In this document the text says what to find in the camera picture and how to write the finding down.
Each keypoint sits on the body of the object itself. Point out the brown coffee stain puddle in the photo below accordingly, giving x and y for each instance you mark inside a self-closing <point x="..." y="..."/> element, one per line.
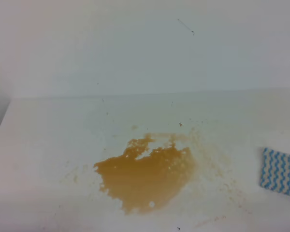
<point x="146" y="179"/>

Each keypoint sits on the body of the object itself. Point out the blue white wavy striped rag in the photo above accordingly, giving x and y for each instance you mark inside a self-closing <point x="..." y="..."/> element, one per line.
<point x="275" y="171"/>

